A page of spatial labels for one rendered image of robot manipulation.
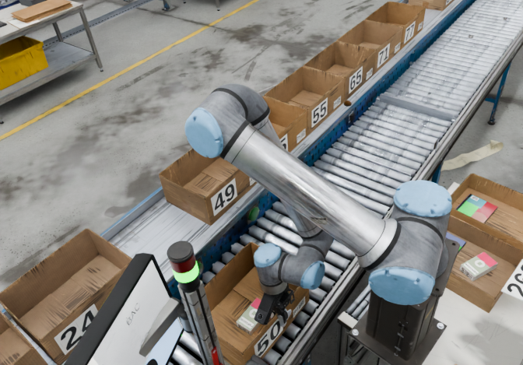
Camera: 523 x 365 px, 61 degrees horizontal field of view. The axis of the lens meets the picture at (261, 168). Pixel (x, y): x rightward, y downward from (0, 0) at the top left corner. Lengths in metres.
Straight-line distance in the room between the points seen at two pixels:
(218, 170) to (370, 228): 1.26
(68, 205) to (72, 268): 1.82
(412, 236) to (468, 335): 0.78
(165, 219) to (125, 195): 1.60
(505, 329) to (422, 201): 0.82
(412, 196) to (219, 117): 0.56
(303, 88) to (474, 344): 1.71
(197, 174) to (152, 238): 0.43
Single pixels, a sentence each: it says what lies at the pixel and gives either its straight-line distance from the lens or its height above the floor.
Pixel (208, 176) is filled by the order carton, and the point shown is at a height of 0.88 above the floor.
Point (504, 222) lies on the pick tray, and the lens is 2.30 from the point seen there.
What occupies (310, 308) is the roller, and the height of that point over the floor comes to 0.74.
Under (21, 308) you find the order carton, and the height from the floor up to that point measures 0.92.
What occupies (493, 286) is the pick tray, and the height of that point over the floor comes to 0.76.
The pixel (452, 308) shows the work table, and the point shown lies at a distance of 1.95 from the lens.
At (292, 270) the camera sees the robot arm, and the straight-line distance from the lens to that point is 1.41.
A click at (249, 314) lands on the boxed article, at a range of 1.81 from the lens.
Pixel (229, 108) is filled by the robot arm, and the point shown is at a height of 1.73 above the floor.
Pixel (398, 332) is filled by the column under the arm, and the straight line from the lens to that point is 1.67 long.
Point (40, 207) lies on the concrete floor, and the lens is 3.89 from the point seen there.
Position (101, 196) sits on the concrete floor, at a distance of 3.74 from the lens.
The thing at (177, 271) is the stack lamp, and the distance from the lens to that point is 0.91.
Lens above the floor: 2.32
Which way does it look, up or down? 40 degrees down
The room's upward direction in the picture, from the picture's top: 6 degrees counter-clockwise
